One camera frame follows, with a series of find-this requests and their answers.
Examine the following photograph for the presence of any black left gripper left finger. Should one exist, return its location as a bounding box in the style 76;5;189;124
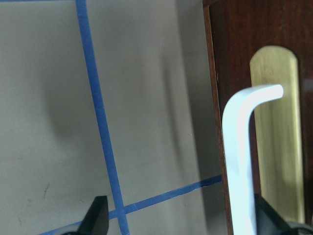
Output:
77;196;109;235

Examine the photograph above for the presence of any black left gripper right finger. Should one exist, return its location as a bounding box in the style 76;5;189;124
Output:
254;194;291;235

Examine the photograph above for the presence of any wooden drawer with white handle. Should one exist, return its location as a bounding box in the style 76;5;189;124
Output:
203;0;313;224

